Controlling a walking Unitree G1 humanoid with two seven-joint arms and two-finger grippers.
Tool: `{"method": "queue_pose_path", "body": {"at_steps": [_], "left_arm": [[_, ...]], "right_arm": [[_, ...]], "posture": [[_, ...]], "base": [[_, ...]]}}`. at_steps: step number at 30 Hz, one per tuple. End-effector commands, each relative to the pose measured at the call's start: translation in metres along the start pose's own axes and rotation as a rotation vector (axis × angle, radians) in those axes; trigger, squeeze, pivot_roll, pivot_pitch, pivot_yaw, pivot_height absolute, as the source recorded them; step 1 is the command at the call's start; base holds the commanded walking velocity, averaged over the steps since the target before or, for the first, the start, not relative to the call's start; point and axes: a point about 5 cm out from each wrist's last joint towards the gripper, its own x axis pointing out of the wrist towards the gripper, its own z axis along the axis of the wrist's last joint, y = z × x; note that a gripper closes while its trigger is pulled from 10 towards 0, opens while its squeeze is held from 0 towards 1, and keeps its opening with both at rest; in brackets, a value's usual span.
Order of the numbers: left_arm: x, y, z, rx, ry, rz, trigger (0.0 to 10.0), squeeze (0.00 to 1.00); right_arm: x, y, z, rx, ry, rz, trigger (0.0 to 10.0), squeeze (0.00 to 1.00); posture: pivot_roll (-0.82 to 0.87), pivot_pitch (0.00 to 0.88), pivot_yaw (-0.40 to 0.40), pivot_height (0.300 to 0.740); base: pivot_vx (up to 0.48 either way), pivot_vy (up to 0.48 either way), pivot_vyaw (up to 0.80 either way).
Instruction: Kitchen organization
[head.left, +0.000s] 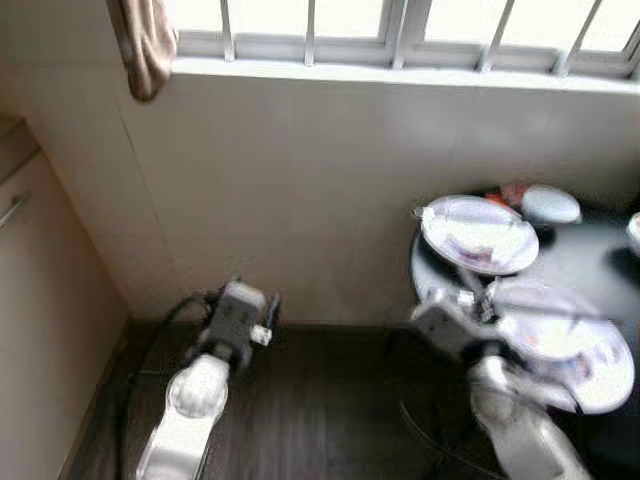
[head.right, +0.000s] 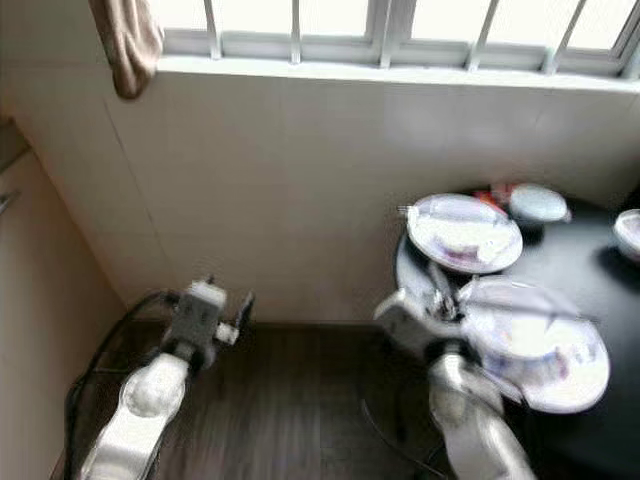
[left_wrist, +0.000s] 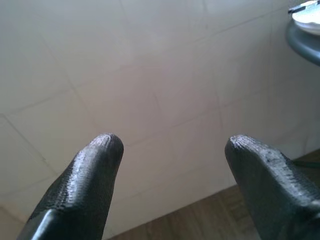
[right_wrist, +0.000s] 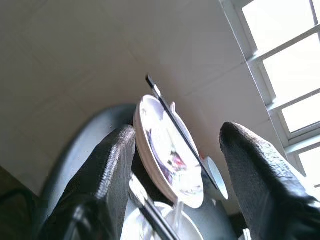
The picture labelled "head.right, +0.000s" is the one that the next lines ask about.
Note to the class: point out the white floral plate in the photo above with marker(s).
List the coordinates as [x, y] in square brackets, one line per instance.
[540, 345]
[465, 238]

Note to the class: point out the white bowl pink flowers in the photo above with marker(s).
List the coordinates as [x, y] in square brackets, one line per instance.
[465, 230]

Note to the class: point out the red snack packet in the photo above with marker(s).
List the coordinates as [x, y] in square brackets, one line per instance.
[500, 194]

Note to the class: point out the brown curtain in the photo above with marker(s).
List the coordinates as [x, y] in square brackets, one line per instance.
[130, 50]

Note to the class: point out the small white bowl blue print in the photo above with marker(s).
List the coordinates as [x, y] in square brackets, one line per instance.
[538, 204]

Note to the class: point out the white bowl purple flower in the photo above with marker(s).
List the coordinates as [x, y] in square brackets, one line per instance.
[630, 235]

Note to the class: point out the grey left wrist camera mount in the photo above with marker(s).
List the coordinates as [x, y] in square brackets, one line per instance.
[198, 310]

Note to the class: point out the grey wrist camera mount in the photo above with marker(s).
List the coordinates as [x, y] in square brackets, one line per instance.
[198, 310]
[410, 322]

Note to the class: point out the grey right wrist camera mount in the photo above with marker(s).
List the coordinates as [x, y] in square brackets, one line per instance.
[410, 322]

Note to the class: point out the white barred window frame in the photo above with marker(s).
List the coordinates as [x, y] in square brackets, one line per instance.
[390, 40]

